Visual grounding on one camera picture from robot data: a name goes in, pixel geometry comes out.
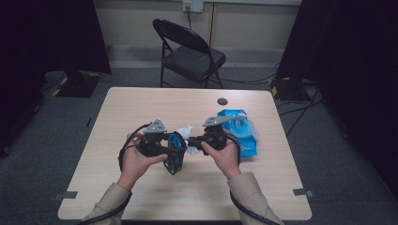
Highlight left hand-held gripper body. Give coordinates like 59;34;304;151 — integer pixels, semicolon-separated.
137;117;173;158

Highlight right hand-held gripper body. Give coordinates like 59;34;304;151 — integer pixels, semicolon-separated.
202;112;249;151

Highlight blue and black toy car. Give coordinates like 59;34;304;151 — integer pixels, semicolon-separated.
162;130;188;176

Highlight white wet wipe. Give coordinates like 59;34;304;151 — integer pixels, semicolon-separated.
176;124;202;157

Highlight blue wet wipes pack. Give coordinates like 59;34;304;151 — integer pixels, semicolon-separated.
217;108;259;158

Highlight person's right hand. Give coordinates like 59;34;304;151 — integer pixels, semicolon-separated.
200;138;242;181

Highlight black folding chair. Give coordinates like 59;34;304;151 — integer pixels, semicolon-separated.
152;17;227;90

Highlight black stand base yellow tape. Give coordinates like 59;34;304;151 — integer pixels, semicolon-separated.
268;76;312;102
55;70;102;98

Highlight grey tape strip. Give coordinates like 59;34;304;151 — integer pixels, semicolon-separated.
292;187;314;199
52;190;79;202

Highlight black curtain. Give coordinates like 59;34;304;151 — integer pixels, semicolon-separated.
276;0;398;203
0;0;113;158

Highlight right hand-held gripper cable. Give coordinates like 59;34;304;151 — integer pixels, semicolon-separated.
229;134;281;225

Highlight hand-held gripper cable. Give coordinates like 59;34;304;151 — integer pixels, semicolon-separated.
229;134;281;225
75;123;152;225

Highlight left hand-held gripper cable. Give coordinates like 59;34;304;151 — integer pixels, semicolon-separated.
75;123;152;225

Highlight black floor cable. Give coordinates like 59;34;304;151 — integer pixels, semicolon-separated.
284;87;321;139
208;71;280;86
277;97;325;117

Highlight vertical wall cable duct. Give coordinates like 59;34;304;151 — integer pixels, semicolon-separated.
208;2;218;48

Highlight black plug cable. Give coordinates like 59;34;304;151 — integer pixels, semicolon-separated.
186;5;193;31

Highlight white wall socket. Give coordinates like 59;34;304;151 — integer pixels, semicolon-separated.
182;0;205;14

